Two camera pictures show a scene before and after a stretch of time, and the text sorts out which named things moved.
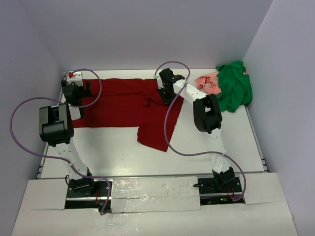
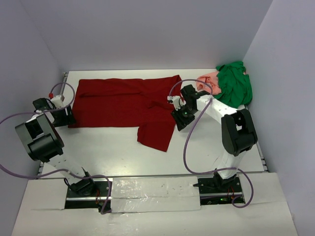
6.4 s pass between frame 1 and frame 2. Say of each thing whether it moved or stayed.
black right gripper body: moved
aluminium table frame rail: stayed
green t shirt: stayed
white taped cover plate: stayed
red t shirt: stayed
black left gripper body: moved
